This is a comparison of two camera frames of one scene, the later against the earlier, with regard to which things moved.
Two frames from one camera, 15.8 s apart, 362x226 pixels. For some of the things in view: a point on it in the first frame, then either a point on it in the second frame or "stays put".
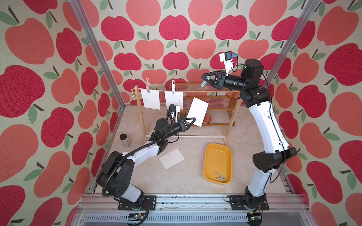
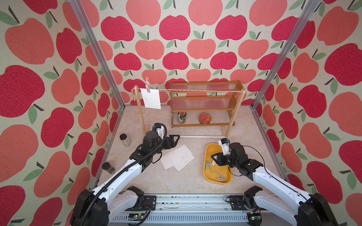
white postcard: [198, 110] to [180, 158]
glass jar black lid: [125, 140] stays put
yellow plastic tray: [217, 164] stays put
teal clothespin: [204, 82] to [208, 164]
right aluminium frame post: [291, 43] stays put
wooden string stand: [231, 123] stays put
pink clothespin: [148, 85] stays put
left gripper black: [183, 125] to [173, 143]
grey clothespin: [221, 177] stays put
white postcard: [176, 99] to [180, 154]
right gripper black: [219, 80] to [219, 157]
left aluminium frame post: [101, 55] stays put
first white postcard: [152, 100] stays put
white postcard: [171, 158] stays put
